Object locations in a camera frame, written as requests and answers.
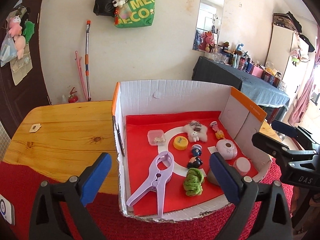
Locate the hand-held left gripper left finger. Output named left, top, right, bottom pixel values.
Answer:
left=29, top=152, right=113, bottom=240

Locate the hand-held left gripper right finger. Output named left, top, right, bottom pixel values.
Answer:
left=209, top=152, right=293, bottom=240

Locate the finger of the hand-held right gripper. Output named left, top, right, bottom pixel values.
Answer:
left=252, top=132, right=298, bottom=161
left=271, top=119, right=315, bottom=145

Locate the grey rounded case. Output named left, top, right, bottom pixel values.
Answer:
left=207, top=170, right=222, bottom=186

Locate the white egg-shaped device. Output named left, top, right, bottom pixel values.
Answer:
left=216, top=139, right=238, bottom=160

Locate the green yarn ball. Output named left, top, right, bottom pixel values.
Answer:
left=183, top=168, right=205, bottom=196

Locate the sailor boy figurine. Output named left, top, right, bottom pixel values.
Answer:
left=187, top=144, right=203, bottom=169

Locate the small pink yellow doll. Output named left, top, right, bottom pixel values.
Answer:
left=209, top=121, right=225, bottom=140

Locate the white fluffy rabbit hair clip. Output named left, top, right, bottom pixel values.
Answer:
left=184, top=121, right=209, bottom=143

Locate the yellow round cap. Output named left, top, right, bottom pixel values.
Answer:
left=173, top=135, right=190, bottom=150

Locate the large purple plastic clip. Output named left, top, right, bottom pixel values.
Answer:
left=126, top=151, right=174, bottom=218

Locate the small clear plastic box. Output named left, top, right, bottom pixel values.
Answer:
left=147, top=129, right=167, bottom=146

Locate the orange cardboard box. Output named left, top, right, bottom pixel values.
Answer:
left=111, top=79, right=274, bottom=223

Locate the pink curtain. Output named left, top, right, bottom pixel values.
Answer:
left=287, top=57, right=320, bottom=130

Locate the red printed paper sheet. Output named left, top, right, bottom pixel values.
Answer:
left=125, top=110, right=259, bottom=215

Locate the side table with blue cloth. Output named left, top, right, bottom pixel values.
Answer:
left=192, top=56, right=290, bottom=124

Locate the white cabinet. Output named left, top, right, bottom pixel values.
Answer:
left=265, top=24, right=316, bottom=100

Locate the red knitted blanket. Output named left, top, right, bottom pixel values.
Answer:
left=0, top=156, right=313, bottom=240

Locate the red fire extinguisher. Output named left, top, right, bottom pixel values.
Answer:
left=68, top=87, right=78, bottom=103

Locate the small white device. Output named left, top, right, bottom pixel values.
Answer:
left=0, top=194, right=15, bottom=226

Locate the pink plastic stick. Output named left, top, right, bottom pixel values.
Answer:
left=75, top=51, right=88, bottom=102

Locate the black item on cabinet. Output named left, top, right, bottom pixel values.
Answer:
left=286, top=11, right=303, bottom=33

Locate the dark brown door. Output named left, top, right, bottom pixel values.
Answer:
left=0, top=0, right=52, bottom=140

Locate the patterned storage box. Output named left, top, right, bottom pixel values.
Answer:
left=272, top=13, right=299, bottom=30

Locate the pink bunny plush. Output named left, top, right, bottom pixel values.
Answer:
left=200, top=31, right=217, bottom=51

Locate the beige hanging organizer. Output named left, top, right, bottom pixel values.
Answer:
left=11, top=7, right=33, bottom=86

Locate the clear plastic bag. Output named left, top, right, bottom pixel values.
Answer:
left=0, top=34, right=18, bottom=67

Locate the green plush cloth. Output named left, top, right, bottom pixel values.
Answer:
left=23, top=21, right=35, bottom=43

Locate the pink pig plush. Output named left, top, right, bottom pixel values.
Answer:
left=7, top=16, right=27, bottom=60

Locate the green tote bag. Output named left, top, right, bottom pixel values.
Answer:
left=114, top=0, right=157, bottom=28

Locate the black bag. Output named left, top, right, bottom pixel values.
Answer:
left=93, top=0, right=125, bottom=18

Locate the mop handle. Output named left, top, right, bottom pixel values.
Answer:
left=84, top=19, right=92, bottom=102

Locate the wall mirror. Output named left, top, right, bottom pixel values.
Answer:
left=192, top=0, right=225, bottom=53

